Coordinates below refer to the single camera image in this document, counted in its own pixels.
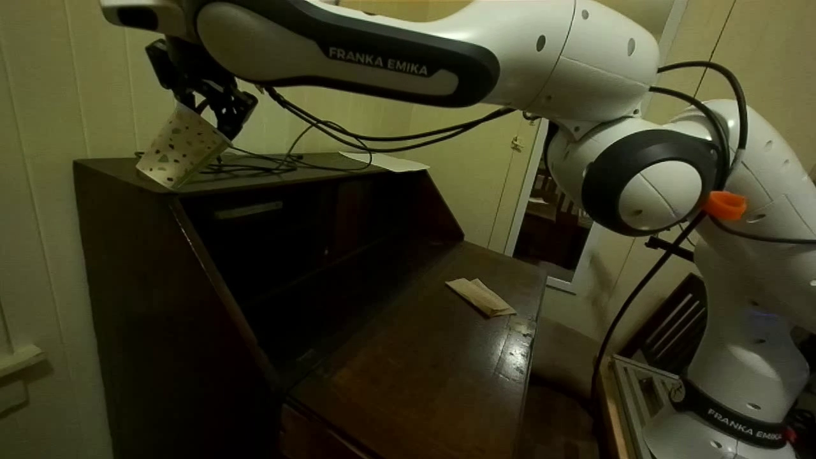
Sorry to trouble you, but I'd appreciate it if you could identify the white dotted paper cup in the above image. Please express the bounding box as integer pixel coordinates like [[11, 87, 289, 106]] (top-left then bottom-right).
[[134, 104, 229, 189]]

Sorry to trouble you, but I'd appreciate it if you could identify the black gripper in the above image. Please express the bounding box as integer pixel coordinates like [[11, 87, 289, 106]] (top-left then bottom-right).
[[145, 35, 258, 139]]

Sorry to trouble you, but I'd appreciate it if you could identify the wooden chair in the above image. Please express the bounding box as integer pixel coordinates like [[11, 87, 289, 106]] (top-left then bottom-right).
[[623, 273, 706, 374]]

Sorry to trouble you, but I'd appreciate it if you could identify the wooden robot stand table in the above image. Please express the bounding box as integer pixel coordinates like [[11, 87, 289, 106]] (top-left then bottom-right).
[[591, 360, 639, 459]]

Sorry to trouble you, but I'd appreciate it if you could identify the black cable on desk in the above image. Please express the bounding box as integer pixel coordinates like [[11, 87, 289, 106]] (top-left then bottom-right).
[[194, 121, 378, 179]]

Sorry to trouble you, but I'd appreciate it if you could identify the dark wooden secretary desk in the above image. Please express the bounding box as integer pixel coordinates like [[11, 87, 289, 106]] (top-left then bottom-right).
[[74, 156, 546, 459]]

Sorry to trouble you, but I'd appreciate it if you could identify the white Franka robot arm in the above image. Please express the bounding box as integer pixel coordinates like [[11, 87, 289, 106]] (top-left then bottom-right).
[[100, 0, 816, 459]]

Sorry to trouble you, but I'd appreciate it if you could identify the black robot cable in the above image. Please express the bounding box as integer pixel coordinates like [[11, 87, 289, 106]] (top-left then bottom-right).
[[252, 59, 816, 402]]

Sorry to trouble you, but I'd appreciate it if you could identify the beige paper envelope stack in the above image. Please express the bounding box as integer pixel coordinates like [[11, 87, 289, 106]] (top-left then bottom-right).
[[448, 277, 514, 315]]

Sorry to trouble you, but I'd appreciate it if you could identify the white paper sheet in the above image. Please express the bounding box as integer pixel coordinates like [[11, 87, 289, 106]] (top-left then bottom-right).
[[340, 151, 429, 172]]

